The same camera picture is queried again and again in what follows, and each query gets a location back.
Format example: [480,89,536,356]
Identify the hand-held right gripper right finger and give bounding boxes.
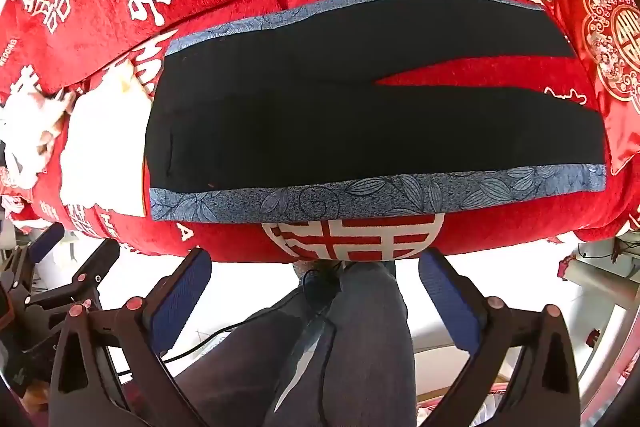
[419,249,583,427]

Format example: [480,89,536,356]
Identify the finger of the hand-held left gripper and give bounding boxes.
[0,222,66,294]
[25,238,121,324]

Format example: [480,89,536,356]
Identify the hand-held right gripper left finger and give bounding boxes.
[48,248,213,427]

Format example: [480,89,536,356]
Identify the black pants with blue trim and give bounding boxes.
[144,0,609,224]

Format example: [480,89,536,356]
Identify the person's legs in jeans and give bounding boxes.
[175,259,419,427]

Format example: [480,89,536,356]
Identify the white patterned crumpled cloth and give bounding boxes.
[0,84,78,192]

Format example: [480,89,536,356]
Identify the red embroidered pillow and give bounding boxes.
[552,0,640,174]

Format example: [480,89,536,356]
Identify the black cable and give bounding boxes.
[162,269,346,427]

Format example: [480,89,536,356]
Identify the grey metal rail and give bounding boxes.
[560,252,640,413]

